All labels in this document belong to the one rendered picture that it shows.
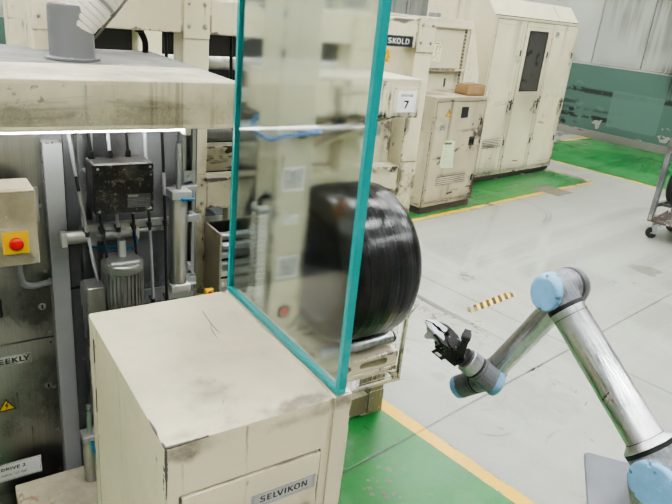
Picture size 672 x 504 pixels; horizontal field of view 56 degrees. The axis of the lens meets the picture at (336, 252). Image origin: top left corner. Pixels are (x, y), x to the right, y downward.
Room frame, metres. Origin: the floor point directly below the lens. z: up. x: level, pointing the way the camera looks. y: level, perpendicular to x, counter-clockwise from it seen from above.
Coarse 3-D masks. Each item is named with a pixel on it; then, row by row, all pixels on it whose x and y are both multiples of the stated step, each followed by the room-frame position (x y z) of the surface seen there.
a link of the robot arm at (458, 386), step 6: (462, 372) 2.08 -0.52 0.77; (456, 378) 2.05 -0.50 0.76; (462, 378) 2.03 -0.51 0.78; (468, 378) 2.00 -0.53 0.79; (450, 384) 2.06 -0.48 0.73; (456, 384) 2.03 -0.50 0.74; (462, 384) 2.01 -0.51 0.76; (468, 384) 1.99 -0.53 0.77; (456, 390) 2.03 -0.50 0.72; (462, 390) 2.01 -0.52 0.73; (468, 390) 1.99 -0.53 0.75; (474, 390) 1.98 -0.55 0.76; (456, 396) 2.04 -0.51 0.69; (462, 396) 2.03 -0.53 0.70; (468, 396) 2.03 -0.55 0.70
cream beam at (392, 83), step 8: (384, 72) 2.60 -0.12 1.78; (384, 80) 2.37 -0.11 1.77; (392, 80) 2.39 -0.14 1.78; (400, 80) 2.41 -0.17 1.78; (408, 80) 2.43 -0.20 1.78; (416, 80) 2.45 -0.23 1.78; (384, 88) 2.37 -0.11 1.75; (392, 88) 2.39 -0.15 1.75; (400, 88) 2.41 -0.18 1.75; (408, 88) 2.43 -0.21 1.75; (416, 88) 2.45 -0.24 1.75; (384, 96) 2.37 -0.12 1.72; (392, 96) 2.39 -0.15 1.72; (384, 104) 2.37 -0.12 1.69; (392, 104) 2.40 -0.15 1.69; (416, 104) 2.46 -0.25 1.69; (384, 112) 2.37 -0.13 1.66; (392, 112) 2.39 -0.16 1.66; (400, 112) 2.42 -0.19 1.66; (408, 112) 2.44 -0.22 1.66; (416, 112) 2.47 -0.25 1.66
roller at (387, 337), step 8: (368, 336) 2.00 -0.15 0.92; (376, 336) 2.01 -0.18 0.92; (384, 336) 2.03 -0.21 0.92; (392, 336) 2.04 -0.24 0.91; (352, 344) 1.94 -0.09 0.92; (360, 344) 1.96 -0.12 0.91; (368, 344) 1.98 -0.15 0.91; (376, 344) 2.00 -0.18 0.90; (384, 344) 2.03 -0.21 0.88; (352, 352) 1.94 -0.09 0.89
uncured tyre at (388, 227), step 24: (384, 192) 2.08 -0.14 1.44; (384, 216) 1.96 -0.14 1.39; (408, 216) 2.02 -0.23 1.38; (384, 240) 1.90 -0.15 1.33; (408, 240) 1.95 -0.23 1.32; (384, 264) 1.86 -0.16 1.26; (408, 264) 1.91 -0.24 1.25; (360, 288) 1.82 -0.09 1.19; (384, 288) 1.85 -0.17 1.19; (408, 288) 1.90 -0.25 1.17; (360, 312) 1.83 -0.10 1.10; (384, 312) 1.87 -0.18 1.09; (408, 312) 1.95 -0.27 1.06; (360, 336) 1.90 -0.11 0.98
